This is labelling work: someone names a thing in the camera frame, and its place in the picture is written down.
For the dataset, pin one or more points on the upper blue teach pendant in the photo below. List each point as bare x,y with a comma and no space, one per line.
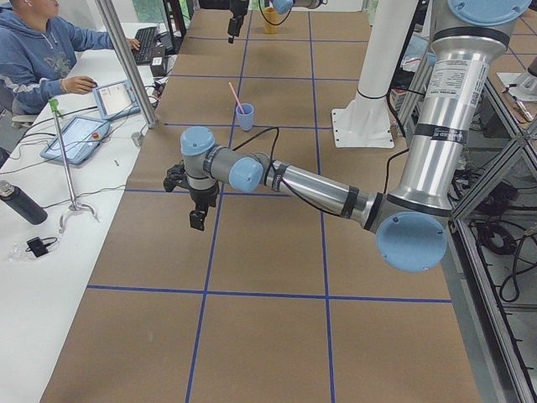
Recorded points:
116,100

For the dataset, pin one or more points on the black water bottle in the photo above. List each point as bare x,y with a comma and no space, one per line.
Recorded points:
22,204

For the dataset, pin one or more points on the pink chopstick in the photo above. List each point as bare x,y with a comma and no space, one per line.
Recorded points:
235,96

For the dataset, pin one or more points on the lower blue teach pendant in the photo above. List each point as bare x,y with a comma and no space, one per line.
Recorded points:
81,136

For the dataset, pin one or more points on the aluminium frame post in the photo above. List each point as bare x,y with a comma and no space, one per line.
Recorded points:
122,48

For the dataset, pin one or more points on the small metal cylinder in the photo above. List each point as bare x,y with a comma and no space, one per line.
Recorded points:
137,139

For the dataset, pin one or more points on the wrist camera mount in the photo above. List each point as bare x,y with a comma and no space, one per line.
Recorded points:
176,177

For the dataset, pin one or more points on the seated person in blue hoodie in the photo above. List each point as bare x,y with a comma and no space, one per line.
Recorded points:
38,51

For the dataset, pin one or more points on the reacher grabber tool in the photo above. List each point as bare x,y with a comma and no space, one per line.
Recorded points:
76,207

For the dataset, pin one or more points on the tan wooden cup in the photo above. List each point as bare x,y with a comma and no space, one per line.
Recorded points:
270,20

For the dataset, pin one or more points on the black keyboard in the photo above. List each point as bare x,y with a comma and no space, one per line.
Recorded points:
147,40

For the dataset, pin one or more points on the white camera mast column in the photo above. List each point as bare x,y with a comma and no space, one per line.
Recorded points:
365,121

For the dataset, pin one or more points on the small black adapter box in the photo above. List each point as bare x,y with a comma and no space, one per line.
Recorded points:
40,246

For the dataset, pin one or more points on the blue teach pendant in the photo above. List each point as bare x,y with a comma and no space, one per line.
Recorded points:
81,136
116,100

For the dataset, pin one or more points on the blue plastic cup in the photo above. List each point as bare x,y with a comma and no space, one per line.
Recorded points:
245,116

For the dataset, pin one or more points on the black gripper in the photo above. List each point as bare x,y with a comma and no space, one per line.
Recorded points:
202,197
234,17

